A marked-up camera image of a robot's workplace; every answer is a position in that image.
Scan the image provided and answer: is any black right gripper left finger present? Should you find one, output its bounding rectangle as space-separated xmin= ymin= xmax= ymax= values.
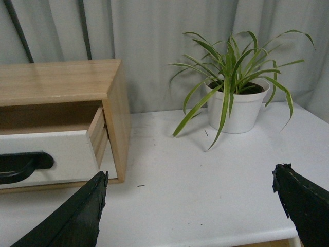
xmin=13 ymin=171 xmax=108 ymax=246

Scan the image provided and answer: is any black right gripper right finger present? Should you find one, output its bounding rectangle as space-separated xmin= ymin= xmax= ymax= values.
xmin=272 ymin=164 xmax=328 ymax=246

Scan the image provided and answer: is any white drawer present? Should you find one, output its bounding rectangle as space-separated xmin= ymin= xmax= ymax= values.
xmin=1 ymin=102 xmax=108 ymax=189

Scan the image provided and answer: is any wooden drawer cabinet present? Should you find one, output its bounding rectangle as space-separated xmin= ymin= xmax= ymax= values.
xmin=1 ymin=59 xmax=131 ymax=193

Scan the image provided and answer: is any white plant pot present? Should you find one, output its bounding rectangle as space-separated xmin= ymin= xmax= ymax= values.
xmin=207 ymin=79 xmax=270 ymax=134

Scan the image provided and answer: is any green spider plant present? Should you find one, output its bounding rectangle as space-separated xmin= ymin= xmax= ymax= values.
xmin=168 ymin=29 xmax=316 ymax=152

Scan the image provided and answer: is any black drawer handle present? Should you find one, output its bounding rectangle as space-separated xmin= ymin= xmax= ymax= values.
xmin=1 ymin=151 xmax=54 ymax=185

